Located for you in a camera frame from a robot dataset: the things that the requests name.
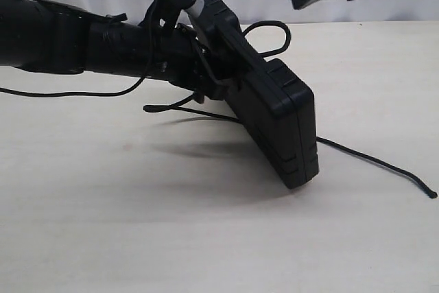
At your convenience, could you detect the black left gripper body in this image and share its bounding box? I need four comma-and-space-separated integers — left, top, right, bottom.
87, 20, 229, 100

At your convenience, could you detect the black cord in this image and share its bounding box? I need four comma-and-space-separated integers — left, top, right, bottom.
143, 21, 438, 200

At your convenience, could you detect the black plastic case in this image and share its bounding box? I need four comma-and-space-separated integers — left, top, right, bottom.
190, 0, 319, 189

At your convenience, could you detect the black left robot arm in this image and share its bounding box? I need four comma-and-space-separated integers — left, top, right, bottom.
1, 0, 241, 100

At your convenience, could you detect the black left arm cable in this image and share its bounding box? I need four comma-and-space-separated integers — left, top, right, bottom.
0, 0, 165, 98

